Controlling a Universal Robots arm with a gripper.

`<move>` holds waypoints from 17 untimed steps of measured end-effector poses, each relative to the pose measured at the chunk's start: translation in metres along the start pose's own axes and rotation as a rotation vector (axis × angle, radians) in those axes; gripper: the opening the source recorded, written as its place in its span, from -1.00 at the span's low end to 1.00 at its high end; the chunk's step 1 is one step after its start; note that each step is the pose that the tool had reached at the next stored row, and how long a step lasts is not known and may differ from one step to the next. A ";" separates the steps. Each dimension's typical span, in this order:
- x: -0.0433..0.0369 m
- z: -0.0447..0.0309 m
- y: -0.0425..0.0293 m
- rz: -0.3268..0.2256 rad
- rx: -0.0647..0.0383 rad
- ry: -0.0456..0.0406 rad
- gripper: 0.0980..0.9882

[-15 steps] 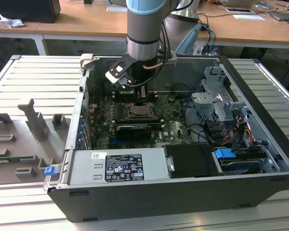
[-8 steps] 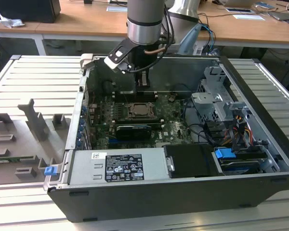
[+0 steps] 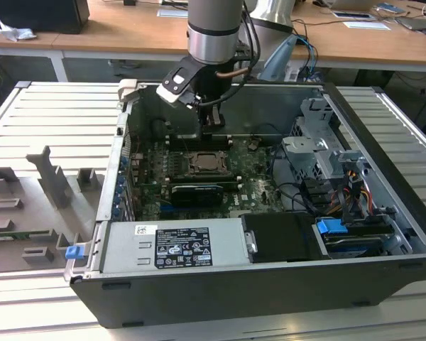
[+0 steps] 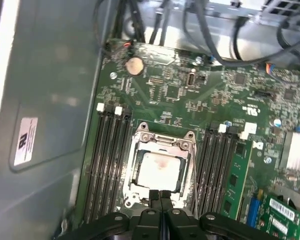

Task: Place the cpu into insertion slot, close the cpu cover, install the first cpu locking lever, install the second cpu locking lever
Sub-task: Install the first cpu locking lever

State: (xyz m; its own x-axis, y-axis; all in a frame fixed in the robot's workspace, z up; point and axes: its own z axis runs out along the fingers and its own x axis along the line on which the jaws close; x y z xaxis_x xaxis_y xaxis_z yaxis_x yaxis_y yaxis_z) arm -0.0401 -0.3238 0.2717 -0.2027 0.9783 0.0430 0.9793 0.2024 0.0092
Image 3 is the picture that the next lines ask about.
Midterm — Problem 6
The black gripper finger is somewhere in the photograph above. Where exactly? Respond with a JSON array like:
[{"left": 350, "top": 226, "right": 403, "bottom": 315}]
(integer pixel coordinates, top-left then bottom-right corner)
[
  {"left": 212, "top": 105, "right": 227, "bottom": 128},
  {"left": 198, "top": 106, "right": 214, "bottom": 135}
]

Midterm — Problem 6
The blue notebook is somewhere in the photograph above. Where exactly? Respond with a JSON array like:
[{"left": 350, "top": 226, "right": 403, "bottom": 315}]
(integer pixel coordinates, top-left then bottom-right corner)
[{"left": 376, "top": 2, "right": 408, "bottom": 15}]

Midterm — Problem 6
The grey laptop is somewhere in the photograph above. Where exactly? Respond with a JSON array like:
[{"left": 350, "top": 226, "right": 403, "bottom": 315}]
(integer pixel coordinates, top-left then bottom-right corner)
[{"left": 326, "top": 0, "right": 377, "bottom": 11}]

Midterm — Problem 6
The black plastic cover box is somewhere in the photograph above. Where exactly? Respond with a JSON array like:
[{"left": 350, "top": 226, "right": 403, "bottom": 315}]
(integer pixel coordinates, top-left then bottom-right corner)
[{"left": 241, "top": 212, "right": 329, "bottom": 264}]

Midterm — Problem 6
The black graphics card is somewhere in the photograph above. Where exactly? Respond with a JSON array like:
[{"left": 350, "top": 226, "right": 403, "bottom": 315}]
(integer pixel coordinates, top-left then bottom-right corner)
[{"left": 170, "top": 183, "right": 224, "bottom": 209}]

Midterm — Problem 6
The silver metal drive cage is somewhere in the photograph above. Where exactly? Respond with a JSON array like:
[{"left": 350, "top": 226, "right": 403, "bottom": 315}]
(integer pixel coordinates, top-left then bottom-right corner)
[{"left": 279, "top": 96, "right": 376, "bottom": 183}]

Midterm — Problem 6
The hard disk in blue carrier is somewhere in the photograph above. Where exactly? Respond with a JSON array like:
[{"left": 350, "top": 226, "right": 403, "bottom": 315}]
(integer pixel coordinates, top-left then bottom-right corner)
[{"left": 315, "top": 218, "right": 398, "bottom": 259}]

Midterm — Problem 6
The grey power supply box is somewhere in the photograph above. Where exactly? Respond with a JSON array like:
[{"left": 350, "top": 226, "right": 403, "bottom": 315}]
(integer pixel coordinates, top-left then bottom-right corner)
[{"left": 99, "top": 217, "right": 252, "bottom": 275}]

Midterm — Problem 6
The crumpled white paper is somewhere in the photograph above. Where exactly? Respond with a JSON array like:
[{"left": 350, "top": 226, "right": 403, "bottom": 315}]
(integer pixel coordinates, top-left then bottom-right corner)
[{"left": 0, "top": 19, "right": 37, "bottom": 43}]

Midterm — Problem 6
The CPU socket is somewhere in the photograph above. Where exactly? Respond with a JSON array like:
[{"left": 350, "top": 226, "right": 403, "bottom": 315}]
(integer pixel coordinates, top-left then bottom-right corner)
[{"left": 187, "top": 151, "right": 234, "bottom": 177}]

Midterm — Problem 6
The black open PC case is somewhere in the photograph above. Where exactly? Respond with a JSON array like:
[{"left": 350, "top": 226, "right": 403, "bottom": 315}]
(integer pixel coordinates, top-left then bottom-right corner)
[{"left": 69, "top": 80, "right": 426, "bottom": 330}]

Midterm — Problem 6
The beige case latch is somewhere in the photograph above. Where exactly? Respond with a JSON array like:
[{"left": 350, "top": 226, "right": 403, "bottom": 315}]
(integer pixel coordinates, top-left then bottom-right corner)
[{"left": 117, "top": 78, "right": 140, "bottom": 104}]

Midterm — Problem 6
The green motherboard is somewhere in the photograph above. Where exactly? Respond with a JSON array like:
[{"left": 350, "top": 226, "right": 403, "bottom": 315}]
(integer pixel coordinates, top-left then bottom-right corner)
[{"left": 127, "top": 136, "right": 288, "bottom": 221}]

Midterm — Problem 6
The green RAM stick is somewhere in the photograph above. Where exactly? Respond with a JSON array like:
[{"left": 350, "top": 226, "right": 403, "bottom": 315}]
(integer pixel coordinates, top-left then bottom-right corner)
[{"left": 0, "top": 230, "right": 54, "bottom": 240}]

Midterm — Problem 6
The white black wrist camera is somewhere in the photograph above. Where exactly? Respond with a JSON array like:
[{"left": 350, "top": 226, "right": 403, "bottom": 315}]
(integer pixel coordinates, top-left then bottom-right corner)
[{"left": 155, "top": 70, "right": 196, "bottom": 109}]

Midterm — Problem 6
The metal socket cover frame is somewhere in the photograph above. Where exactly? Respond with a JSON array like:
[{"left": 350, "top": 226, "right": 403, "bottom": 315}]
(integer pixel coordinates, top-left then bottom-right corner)
[{"left": 190, "top": 151, "right": 232, "bottom": 175}]

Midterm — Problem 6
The dark grey flat notebook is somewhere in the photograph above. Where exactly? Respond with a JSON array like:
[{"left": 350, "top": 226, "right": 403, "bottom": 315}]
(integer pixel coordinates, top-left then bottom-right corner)
[{"left": 395, "top": 16, "right": 426, "bottom": 33}]

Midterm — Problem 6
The black camera bracket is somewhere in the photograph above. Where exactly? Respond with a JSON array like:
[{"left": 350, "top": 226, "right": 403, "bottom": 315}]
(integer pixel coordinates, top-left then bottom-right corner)
[{"left": 162, "top": 55, "right": 203, "bottom": 97}]

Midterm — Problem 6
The black box on desk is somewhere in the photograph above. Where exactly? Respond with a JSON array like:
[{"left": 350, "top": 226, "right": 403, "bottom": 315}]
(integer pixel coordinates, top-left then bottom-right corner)
[{"left": 0, "top": 0, "right": 90, "bottom": 36}]

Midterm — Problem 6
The wooden desk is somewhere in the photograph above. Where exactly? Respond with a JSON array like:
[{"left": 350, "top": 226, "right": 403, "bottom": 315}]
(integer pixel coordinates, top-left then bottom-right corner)
[{"left": 0, "top": 0, "right": 426, "bottom": 85}]

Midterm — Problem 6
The pale blue teach pendant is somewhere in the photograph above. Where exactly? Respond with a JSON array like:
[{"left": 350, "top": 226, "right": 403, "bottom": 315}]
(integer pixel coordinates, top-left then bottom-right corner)
[{"left": 258, "top": 33, "right": 300, "bottom": 81}]

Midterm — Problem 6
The white paper sheet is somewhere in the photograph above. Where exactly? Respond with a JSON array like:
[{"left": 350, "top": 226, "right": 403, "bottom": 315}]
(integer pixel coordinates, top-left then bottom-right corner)
[{"left": 342, "top": 21, "right": 391, "bottom": 31}]

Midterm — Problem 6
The coloured power wire bundle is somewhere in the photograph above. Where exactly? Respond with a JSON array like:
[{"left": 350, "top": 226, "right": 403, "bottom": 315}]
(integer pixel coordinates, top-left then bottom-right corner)
[{"left": 328, "top": 169, "right": 376, "bottom": 217}]

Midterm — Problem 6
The brown gripper cable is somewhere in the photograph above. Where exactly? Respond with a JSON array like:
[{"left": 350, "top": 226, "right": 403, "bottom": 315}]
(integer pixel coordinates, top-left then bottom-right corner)
[{"left": 215, "top": 66, "right": 251, "bottom": 79}]

